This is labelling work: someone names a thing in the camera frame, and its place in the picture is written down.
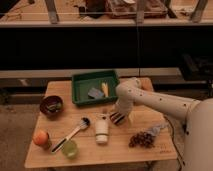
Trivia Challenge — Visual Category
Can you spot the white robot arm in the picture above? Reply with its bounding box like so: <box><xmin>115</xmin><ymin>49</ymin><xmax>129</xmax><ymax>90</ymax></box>
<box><xmin>115</xmin><ymin>77</ymin><xmax>213</xmax><ymax>171</ymax></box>

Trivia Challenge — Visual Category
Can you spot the green plastic cup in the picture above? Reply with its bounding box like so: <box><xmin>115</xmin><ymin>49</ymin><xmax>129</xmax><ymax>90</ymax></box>
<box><xmin>61</xmin><ymin>140</ymin><xmax>78</xmax><ymax>159</ymax></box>

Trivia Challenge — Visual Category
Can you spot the orange fruit on cup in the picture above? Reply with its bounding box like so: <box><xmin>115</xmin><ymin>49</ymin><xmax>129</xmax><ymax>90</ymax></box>
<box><xmin>33</xmin><ymin>130</ymin><xmax>52</xmax><ymax>150</ymax></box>

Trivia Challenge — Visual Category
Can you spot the yellow item in tray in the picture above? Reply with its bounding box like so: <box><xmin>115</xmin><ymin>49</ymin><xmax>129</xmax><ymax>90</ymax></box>
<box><xmin>102</xmin><ymin>83</ymin><xmax>109</xmax><ymax>97</ymax></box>

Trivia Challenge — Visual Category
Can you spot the green plastic tray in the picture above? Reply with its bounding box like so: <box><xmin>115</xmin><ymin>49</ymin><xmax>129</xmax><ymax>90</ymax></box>
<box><xmin>72</xmin><ymin>70</ymin><xmax>119</xmax><ymax>106</ymax></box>

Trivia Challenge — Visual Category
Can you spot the white bottle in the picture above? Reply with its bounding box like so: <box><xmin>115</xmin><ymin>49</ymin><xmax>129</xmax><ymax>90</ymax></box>
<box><xmin>95</xmin><ymin>115</ymin><xmax>109</xmax><ymax>144</ymax></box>

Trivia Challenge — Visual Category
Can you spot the dark brown bowl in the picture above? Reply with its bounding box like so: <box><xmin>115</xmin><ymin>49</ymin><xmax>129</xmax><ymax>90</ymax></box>
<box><xmin>39</xmin><ymin>95</ymin><xmax>63</xmax><ymax>117</ymax></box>

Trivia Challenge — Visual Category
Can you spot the bunch of dark grapes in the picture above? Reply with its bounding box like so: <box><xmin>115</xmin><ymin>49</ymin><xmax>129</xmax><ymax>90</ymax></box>
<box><xmin>129</xmin><ymin>132</ymin><xmax>155</xmax><ymax>148</ymax></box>

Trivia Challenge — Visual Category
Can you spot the clear plastic wrapper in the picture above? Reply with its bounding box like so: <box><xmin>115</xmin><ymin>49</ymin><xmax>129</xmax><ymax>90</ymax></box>
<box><xmin>147</xmin><ymin>123</ymin><xmax>167</xmax><ymax>136</ymax></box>

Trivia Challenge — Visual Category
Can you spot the silver spoon black handle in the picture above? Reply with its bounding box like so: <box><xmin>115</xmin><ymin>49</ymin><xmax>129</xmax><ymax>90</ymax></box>
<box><xmin>51</xmin><ymin>117</ymin><xmax>90</xmax><ymax>153</ymax></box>

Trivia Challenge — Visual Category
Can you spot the black cable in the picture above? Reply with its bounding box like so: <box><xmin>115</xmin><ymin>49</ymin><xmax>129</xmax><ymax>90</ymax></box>
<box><xmin>163</xmin><ymin>114</ymin><xmax>186</xmax><ymax>171</ymax></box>

